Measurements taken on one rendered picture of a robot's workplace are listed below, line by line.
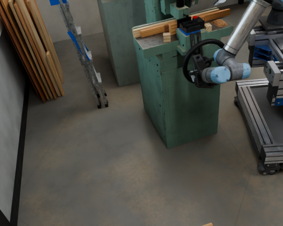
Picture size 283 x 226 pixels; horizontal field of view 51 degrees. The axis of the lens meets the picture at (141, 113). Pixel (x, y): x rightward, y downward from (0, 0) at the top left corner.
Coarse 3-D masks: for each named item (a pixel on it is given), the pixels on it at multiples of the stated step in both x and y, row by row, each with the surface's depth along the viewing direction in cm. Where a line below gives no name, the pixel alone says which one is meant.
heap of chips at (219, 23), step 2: (214, 20) 192; (216, 20) 191; (218, 20) 190; (220, 20) 190; (222, 20) 190; (212, 22) 192; (214, 22) 191; (216, 22) 189; (218, 22) 188; (220, 22) 188; (222, 22) 188; (224, 22) 188; (214, 24) 190; (216, 24) 189; (218, 24) 187; (220, 24) 187; (222, 24) 187; (224, 24) 187; (226, 24) 188; (218, 26) 187; (220, 26) 187
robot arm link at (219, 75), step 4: (212, 68) 138; (216, 68) 134; (220, 68) 132; (224, 68) 132; (228, 68) 136; (208, 72) 139; (212, 72) 135; (216, 72) 132; (220, 72) 132; (224, 72) 132; (228, 72) 133; (208, 76) 139; (212, 76) 135; (216, 76) 132; (220, 76) 132; (224, 76) 133; (228, 76) 133; (208, 80) 141; (212, 80) 136; (216, 80) 134; (220, 80) 133; (224, 80) 133; (228, 80) 137
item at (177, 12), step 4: (172, 4) 188; (172, 8) 188; (176, 8) 183; (180, 8) 182; (184, 8) 182; (188, 8) 182; (172, 12) 190; (176, 12) 184; (180, 12) 182; (184, 12) 182; (188, 12) 183; (176, 16) 186; (180, 16) 183; (184, 16) 184
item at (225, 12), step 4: (216, 12) 195; (220, 12) 195; (224, 12) 196; (228, 12) 197; (204, 16) 193; (208, 16) 194; (212, 16) 195; (216, 16) 196; (220, 16) 197; (224, 16) 198; (204, 20) 195; (208, 20) 196; (152, 28) 187; (156, 28) 187; (160, 28) 188; (144, 32) 186; (148, 32) 187; (152, 32) 188; (156, 32) 189; (160, 32) 190; (144, 36) 188
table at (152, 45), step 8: (168, 32) 189; (208, 32) 183; (216, 32) 185; (224, 32) 187; (136, 40) 186; (144, 40) 184; (152, 40) 183; (160, 40) 182; (176, 40) 179; (144, 48) 176; (152, 48) 177; (160, 48) 179; (168, 48) 181; (176, 48) 182; (208, 48) 178; (144, 56) 178
